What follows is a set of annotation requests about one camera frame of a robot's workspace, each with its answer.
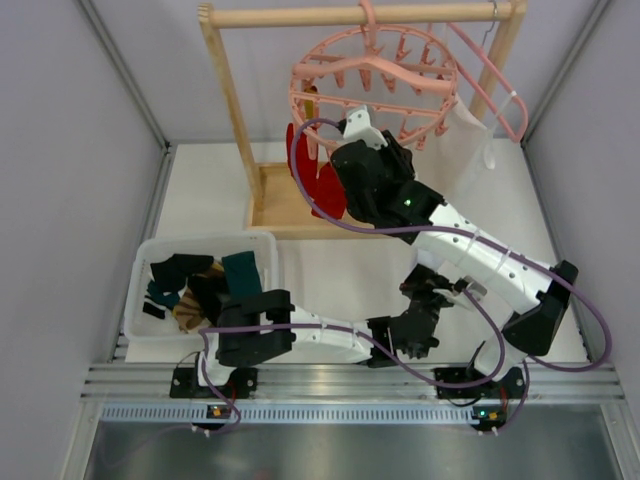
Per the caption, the red sock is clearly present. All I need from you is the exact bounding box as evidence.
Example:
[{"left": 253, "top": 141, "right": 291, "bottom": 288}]
[
  {"left": 286, "top": 123, "right": 318, "bottom": 197},
  {"left": 313, "top": 163, "right": 347, "bottom": 220}
]

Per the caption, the pink round clip hanger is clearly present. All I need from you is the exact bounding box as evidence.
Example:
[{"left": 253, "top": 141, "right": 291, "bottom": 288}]
[{"left": 288, "top": 1, "right": 458, "bottom": 150}]

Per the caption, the yellow sock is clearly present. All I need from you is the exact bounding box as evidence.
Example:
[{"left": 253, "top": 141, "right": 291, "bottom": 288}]
[{"left": 304, "top": 85, "right": 318, "bottom": 120}]

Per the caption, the dark green sock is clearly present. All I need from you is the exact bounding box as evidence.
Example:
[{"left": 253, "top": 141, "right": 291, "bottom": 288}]
[
  {"left": 146, "top": 280, "right": 181, "bottom": 311},
  {"left": 222, "top": 251, "right": 262, "bottom": 299}
]

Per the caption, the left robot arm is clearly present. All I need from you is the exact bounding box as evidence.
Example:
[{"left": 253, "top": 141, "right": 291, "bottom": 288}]
[{"left": 169, "top": 265, "right": 453, "bottom": 399}]

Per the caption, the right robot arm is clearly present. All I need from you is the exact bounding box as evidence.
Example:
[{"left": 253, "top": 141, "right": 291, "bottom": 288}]
[{"left": 330, "top": 131, "right": 578, "bottom": 380}]

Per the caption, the white mesh laundry bag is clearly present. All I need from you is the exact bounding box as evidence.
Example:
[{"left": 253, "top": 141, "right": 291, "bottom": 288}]
[{"left": 413, "top": 96, "right": 497, "bottom": 204}]

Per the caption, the wooden clothes rack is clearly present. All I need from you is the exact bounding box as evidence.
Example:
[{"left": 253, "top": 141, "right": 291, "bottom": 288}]
[{"left": 198, "top": 1, "right": 527, "bottom": 240}]

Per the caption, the white plastic basket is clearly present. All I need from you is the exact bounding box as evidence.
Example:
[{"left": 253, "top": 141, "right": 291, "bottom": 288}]
[{"left": 123, "top": 231, "right": 280, "bottom": 342}]

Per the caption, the brown striped sock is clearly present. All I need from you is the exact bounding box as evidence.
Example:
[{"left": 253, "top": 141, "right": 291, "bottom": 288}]
[{"left": 172, "top": 262, "right": 229, "bottom": 333}]

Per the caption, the black sock in basket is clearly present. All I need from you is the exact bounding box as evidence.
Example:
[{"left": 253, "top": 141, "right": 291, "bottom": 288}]
[{"left": 148, "top": 254, "right": 214, "bottom": 296}]

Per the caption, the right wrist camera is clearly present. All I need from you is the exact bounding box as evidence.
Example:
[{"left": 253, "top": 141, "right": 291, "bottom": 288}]
[{"left": 339, "top": 105, "right": 388, "bottom": 150}]

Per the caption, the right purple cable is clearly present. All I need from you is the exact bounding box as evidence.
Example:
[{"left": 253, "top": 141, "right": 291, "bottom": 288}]
[{"left": 292, "top": 117, "right": 614, "bottom": 371}]

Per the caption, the pink wire hanger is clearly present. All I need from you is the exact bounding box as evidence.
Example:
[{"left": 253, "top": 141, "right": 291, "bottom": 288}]
[{"left": 447, "top": 21, "right": 529, "bottom": 143}]

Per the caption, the aluminium mounting rail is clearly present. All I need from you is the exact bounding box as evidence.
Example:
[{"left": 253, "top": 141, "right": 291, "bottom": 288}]
[{"left": 81, "top": 363, "right": 625, "bottom": 404}]

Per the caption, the slotted cable duct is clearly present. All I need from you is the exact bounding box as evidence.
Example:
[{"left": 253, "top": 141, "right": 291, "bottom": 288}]
[{"left": 101, "top": 402, "right": 505, "bottom": 425}]

